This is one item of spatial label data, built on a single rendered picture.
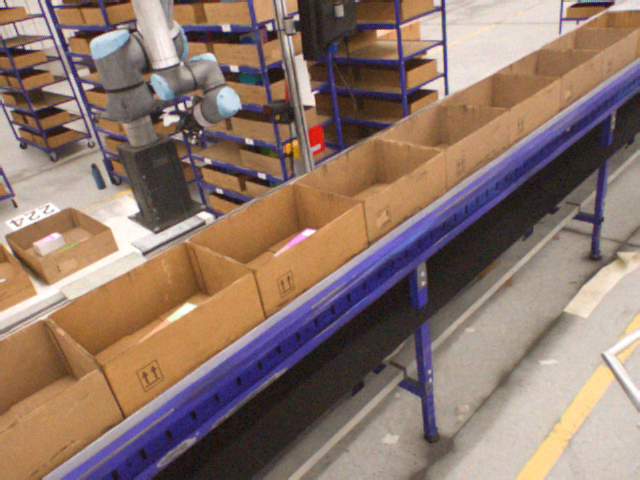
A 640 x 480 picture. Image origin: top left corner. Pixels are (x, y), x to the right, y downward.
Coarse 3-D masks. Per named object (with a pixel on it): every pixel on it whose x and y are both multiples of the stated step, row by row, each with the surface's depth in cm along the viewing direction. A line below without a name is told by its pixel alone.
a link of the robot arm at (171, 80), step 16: (144, 0) 172; (144, 16) 174; (160, 16) 176; (144, 32) 177; (160, 32) 177; (160, 48) 179; (160, 64) 181; (176, 64) 183; (160, 80) 182; (176, 80) 184; (192, 80) 187; (160, 96) 188; (176, 96) 187
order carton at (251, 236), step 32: (288, 192) 173; (320, 192) 165; (224, 224) 159; (256, 224) 167; (288, 224) 176; (320, 224) 172; (352, 224) 153; (224, 256) 140; (256, 256) 170; (288, 256) 139; (320, 256) 147; (352, 256) 157; (288, 288) 142
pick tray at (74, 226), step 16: (32, 224) 231; (48, 224) 235; (64, 224) 240; (80, 224) 240; (96, 224) 225; (16, 240) 228; (32, 240) 232; (64, 240) 233; (80, 240) 230; (96, 240) 212; (112, 240) 216; (16, 256) 225; (32, 256) 225; (48, 256) 223; (64, 256) 205; (80, 256) 209; (96, 256) 213; (48, 272) 202; (64, 272) 206
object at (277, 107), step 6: (270, 102) 240; (276, 102) 239; (282, 102) 240; (288, 102) 242; (264, 108) 239; (270, 108) 237; (276, 108) 238; (282, 108) 240; (288, 108) 242; (264, 114) 241; (270, 114) 238; (276, 114) 239; (282, 114) 243; (282, 120) 244
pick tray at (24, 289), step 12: (0, 252) 223; (0, 264) 224; (12, 264) 219; (0, 276) 215; (12, 276) 213; (24, 276) 195; (0, 288) 191; (12, 288) 194; (24, 288) 196; (0, 300) 192; (12, 300) 195; (24, 300) 197; (0, 312) 194
